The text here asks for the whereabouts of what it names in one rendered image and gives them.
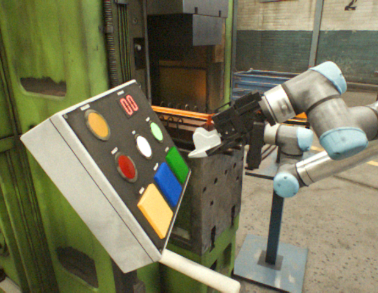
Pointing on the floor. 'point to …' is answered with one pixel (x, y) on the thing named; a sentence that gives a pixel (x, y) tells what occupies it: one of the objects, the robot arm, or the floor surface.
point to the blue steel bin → (257, 82)
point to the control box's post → (122, 279)
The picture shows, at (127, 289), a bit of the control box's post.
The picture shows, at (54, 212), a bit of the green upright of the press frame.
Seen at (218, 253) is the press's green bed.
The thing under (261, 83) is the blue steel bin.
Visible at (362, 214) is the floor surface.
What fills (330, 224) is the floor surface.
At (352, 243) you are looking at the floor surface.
